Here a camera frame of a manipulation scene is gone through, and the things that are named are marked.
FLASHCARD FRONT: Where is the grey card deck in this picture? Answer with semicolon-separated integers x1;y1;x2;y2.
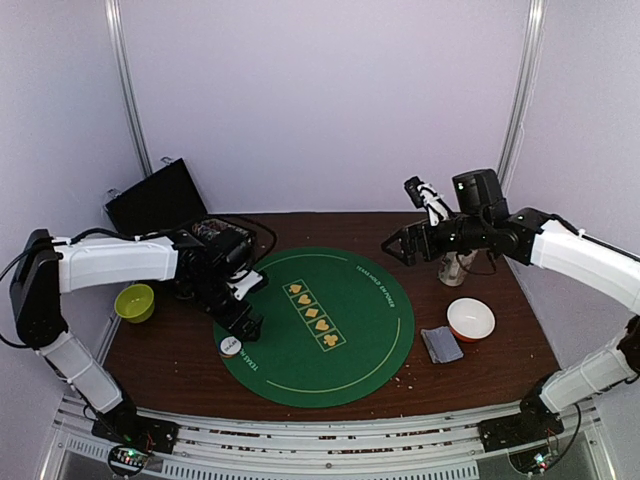
420;326;464;364

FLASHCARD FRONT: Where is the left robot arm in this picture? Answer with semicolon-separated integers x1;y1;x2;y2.
8;228;268;444

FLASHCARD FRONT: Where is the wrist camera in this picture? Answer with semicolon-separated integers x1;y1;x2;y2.
404;176;453;226
226;270;266;301

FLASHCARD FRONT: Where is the cream mug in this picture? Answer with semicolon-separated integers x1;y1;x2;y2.
438;250;478;287

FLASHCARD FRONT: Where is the round green poker mat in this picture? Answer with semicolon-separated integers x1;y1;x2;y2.
222;247;416;409

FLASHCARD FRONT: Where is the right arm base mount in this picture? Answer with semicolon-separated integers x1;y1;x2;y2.
478;407;564;453

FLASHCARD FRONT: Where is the lime green bowl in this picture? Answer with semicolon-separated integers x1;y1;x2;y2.
114;283;155;324

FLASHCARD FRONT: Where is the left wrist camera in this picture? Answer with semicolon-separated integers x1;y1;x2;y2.
226;270;266;301

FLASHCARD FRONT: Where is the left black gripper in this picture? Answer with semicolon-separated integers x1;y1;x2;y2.
187;272;263;342

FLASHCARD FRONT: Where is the white orange bowl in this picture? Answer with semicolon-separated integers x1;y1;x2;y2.
446;297;496;343

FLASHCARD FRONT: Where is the front aluminium rail frame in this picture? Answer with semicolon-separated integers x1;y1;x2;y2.
52;392;601;480

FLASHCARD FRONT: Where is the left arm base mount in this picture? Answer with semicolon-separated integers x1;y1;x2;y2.
91;410;179;454

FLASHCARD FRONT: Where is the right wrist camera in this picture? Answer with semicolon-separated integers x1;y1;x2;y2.
404;176;453;226

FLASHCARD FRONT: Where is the white dealer button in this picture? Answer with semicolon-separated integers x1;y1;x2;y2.
218;336;243;359

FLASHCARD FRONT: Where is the right aluminium frame post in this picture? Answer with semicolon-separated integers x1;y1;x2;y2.
497;0;547;192

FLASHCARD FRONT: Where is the black poker chip case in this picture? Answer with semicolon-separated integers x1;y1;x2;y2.
105;159;256;260

